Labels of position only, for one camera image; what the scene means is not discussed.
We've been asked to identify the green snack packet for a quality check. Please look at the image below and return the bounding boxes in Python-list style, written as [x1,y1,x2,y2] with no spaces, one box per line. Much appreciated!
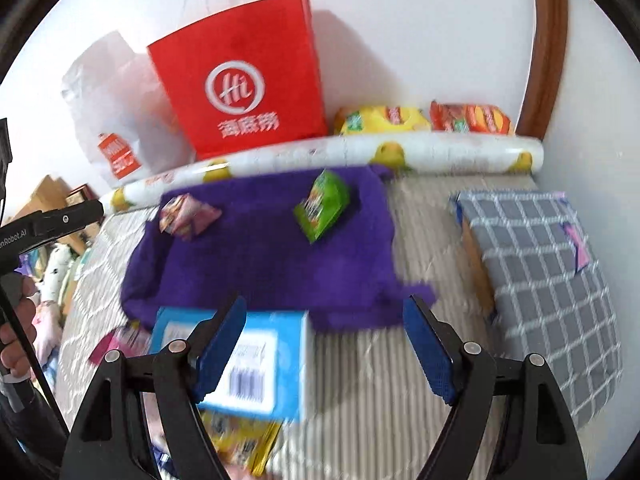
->
[293,169,351,245]

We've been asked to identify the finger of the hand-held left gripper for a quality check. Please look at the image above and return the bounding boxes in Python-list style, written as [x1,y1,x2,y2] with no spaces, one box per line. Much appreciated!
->
[27,199,106,248]

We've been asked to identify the brown framed box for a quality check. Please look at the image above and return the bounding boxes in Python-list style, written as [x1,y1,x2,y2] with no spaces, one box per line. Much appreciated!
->
[65,185,98,208]

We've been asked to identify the white plastic bag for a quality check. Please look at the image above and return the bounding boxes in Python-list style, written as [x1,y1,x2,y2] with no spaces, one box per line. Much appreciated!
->
[61,30,197,188]

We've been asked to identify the orange chip bag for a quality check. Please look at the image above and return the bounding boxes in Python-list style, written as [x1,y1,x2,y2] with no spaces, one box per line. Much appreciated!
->
[429,101,516,136]

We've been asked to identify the person's left hand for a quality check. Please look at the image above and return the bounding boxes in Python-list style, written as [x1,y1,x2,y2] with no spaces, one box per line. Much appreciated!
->
[0,276,42,382]

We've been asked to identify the blue cardboard box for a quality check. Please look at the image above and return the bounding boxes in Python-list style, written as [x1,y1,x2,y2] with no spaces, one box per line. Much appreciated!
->
[150,307,316,423]

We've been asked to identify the grey checked pillow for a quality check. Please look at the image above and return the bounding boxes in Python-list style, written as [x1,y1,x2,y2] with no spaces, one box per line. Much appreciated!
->
[450,190,623,428]

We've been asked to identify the yellow snack packet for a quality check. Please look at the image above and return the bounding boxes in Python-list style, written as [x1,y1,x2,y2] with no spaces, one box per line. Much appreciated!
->
[200,407,283,478]

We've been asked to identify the brown wooden door frame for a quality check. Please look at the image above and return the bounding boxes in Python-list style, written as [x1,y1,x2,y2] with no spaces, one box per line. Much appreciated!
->
[515,0,568,141]

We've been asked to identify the white plush toy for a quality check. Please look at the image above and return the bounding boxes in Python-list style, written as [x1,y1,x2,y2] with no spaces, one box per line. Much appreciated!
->
[42,245,76,306]

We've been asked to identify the lemon print paper roll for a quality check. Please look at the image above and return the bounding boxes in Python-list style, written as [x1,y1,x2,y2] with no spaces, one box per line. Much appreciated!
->
[107,135,545,213]

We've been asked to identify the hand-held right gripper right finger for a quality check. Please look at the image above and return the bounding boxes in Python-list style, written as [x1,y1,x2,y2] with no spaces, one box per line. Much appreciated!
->
[402,295,588,480]

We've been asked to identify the small pink orange snack packet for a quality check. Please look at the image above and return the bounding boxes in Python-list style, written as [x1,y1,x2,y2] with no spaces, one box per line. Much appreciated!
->
[158,193,222,241]

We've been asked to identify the purple cloth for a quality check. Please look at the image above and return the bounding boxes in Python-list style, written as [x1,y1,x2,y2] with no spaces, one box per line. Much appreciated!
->
[120,162,436,333]

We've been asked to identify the yellow chip bag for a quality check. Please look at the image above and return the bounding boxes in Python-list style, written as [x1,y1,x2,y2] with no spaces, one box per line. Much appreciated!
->
[334,105,432,136]

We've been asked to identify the red paper bag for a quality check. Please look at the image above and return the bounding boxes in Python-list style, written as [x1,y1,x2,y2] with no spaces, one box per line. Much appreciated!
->
[146,0,330,161]

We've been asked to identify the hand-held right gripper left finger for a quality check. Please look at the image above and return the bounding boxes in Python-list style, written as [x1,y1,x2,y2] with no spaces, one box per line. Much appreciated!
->
[60,296,248,480]

